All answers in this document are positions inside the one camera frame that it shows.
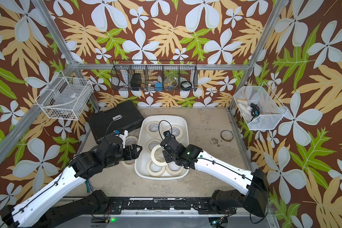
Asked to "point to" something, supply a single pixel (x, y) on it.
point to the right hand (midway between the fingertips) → (166, 150)
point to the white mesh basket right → (271, 109)
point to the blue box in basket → (158, 87)
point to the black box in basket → (136, 81)
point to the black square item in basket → (185, 85)
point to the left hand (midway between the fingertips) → (138, 147)
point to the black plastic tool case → (121, 118)
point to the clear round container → (170, 83)
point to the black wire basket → (154, 75)
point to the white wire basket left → (65, 97)
